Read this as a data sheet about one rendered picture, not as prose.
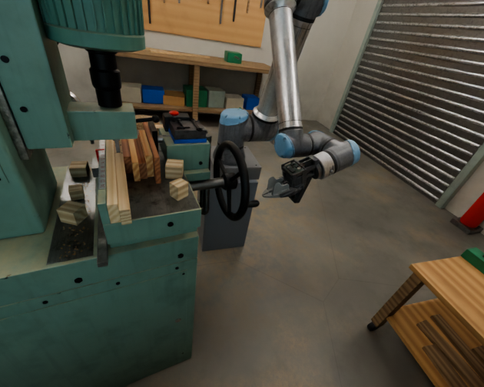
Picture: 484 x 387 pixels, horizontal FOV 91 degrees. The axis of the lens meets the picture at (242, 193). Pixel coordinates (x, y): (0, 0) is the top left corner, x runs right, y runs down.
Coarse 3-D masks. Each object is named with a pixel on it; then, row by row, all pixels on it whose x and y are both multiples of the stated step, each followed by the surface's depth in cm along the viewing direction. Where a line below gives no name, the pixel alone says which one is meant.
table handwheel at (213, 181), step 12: (228, 144) 79; (216, 156) 91; (240, 156) 74; (216, 168) 94; (240, 168) 73; (204, 180) 81; (216, 180) 82; (228, 180) 82; (240, 180) 73; (216, 192) 96; (228, 192) 86; (228, 204) 88; (240, 204) 76; (228, 216) 87; (240, 216) 79
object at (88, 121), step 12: (72, 108) 52; (84, 108) 53; (96, 108) 54; (108, 108) 55; (120, 108) 56; (132, 108) 58; (72, 120) 52; (84, 120) 53; (96, 120) 54; (108, 120) 55; (120, 120) 56; (132, 120) 57; (72, 132) 53; (84, 132) 54; (96, 132) 55; (108, 132) 57; (120, 132) 58; (132, 132) 59
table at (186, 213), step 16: (160, 160) 73; (128, 176) 64; (192, 176) 76; (208, 176) 78; (128, 192) 58; (144, 192) 59; (160, 192) 60; (192, 192) 62; (144, 208) 54; (160, 208) 55; (176, 208) 56; (192, 208) 57; (112, 224) 49; (128, 224) 51; (144, 224) 53; (160, 224) 55; (176, 224) 57; (192, 224) 59; (112, 240) 52
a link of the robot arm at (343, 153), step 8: (328, 144) 86; (336, 144) 84; (344, 144) 82; (352, 144) 82; (328, 152) 81; (336, 152) 81; (344, 152) 81; (352, 152) 81; (336, 160) 80; (344, 160) 81; (352, 160) 82; (336, 168) 81; (344, 168) 84
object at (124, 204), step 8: (120, 160) 62; (120, 168) 59; (120, 176) 56; (120, 184) 54; (120, 192) 52; (120, 200) 49; (128, 200) 50; (120, 208) 48; (128, 208) 48; (120, 216) 48; (128, 216) 49
